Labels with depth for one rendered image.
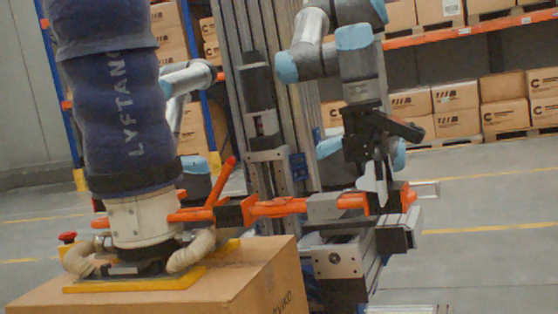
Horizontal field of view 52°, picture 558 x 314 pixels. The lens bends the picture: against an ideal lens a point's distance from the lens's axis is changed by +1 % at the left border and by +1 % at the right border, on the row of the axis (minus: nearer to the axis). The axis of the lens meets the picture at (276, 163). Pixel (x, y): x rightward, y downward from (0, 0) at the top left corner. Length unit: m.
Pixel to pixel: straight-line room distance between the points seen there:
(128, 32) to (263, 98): 0.62
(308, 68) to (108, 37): 0.44
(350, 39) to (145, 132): 0.51
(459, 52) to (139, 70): 8.43
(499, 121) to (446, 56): 1.73
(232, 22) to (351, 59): 0.85
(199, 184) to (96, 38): 0.71
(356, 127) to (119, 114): 0.52
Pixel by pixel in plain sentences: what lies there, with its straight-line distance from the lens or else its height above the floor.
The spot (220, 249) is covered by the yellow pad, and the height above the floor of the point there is 1.09.
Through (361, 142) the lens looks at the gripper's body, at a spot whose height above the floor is 1.33.
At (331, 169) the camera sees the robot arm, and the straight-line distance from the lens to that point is 1.67.
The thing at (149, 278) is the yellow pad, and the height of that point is 1.10.
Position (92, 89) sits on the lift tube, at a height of 1.53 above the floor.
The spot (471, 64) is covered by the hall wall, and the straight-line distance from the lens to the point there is 9.54.
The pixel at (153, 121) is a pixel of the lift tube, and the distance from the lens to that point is 1.33.
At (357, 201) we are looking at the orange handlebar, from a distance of 1.18.
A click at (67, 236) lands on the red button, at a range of 2.27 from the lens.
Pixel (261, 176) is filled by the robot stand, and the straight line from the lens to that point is 1.86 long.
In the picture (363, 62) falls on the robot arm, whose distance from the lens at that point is 1.13.
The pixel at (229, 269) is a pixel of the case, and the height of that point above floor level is 1.07.
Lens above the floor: 1.50
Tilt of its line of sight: 9 degrees down
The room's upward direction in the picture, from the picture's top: 10 degrees counter-clockwise
